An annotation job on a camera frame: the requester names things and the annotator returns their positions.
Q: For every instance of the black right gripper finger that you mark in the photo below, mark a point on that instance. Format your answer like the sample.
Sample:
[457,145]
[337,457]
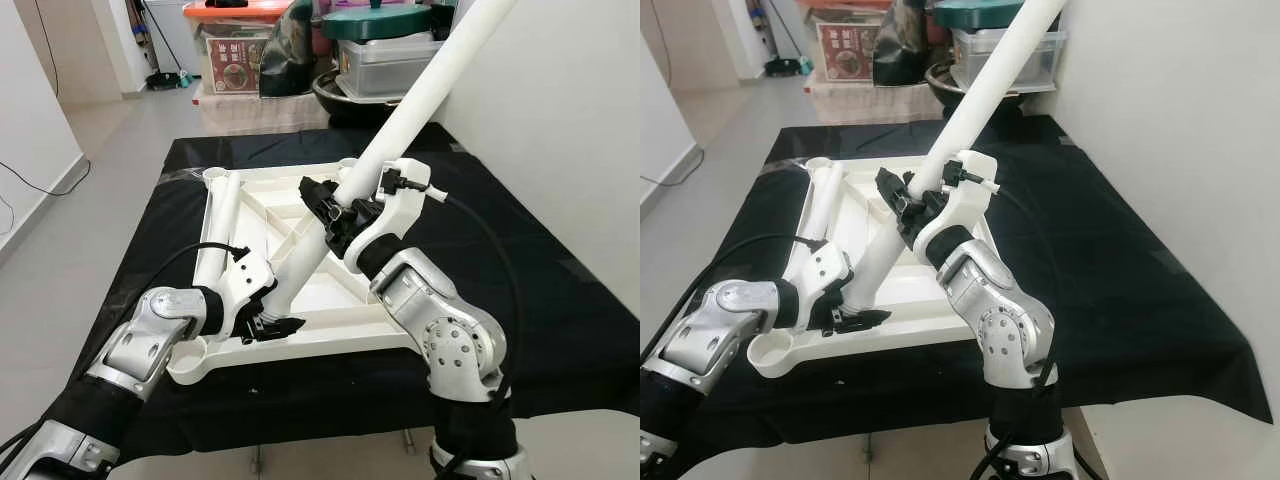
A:
[322,202]
[897,192]

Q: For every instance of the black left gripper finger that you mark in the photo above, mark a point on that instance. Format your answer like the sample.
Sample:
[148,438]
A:
[868,320]
[285,328]

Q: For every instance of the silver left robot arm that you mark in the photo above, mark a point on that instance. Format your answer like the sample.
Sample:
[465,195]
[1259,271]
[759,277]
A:
[725,320]
[150,335]

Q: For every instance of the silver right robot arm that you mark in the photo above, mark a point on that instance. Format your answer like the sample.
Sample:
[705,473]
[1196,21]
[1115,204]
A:
[1000,310]
[440,320]

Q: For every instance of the cream plastic children table top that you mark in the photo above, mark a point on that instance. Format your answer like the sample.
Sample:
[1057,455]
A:
[330,345]
[900,335]

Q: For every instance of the beige patterned cloth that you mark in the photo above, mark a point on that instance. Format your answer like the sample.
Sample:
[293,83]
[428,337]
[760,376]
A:
[870,100]
[255,112]

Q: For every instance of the black metal wok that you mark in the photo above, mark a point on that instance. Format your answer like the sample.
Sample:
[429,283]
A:
[350,100]
[965,95]

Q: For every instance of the clear tape strip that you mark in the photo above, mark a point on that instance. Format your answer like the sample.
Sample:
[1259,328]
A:
[187,174]

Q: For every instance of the black plastic bag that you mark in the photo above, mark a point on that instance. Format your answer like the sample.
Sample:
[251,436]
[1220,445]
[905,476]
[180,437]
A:
[903,45]
[288,55]

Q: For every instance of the red printed carton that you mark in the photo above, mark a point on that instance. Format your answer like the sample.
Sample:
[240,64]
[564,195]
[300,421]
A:
[848,52]
[233,62]

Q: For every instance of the clear plastic storage box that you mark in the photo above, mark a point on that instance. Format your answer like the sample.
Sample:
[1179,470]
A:
[1010,60]
[390,68]

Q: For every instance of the green head floor mop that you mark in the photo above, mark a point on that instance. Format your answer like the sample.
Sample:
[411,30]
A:
[785,68]
[165,80]

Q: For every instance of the green pot lid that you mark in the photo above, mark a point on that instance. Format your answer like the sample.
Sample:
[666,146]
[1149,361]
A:
[975,12]
[375,22]

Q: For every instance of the orange lid storage box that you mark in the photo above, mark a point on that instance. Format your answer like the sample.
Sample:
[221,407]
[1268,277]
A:
[240,12]
[850,5]

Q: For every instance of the black tablecloth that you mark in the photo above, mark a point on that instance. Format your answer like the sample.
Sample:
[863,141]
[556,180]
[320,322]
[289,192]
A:
[560,330]
[1130,300]

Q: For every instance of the beige wooden door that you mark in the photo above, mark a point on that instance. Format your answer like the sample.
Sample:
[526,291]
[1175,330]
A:
[65,50]
[700,40]

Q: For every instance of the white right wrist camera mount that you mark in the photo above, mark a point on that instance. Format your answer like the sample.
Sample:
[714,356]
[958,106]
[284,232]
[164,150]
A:
[400,215]
[965,205]

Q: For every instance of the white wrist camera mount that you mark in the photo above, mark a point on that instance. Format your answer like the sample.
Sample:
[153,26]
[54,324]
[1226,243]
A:
[245,285]
[400,215]
[822,275]
[965,205]

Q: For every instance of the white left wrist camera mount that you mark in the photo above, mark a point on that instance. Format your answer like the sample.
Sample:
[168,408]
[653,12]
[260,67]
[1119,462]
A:
[245,285]
[822,275]

